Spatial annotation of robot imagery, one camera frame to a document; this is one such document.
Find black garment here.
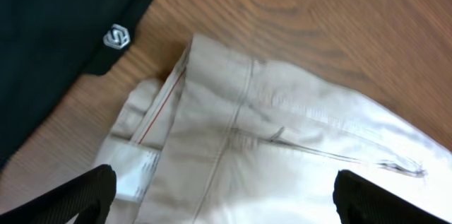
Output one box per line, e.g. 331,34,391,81
1,0,153,165

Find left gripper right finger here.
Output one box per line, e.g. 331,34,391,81
333,170,447,224

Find beige khaki shorts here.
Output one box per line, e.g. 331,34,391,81
95,35,451,224

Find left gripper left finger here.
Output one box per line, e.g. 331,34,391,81
1,165,117,224

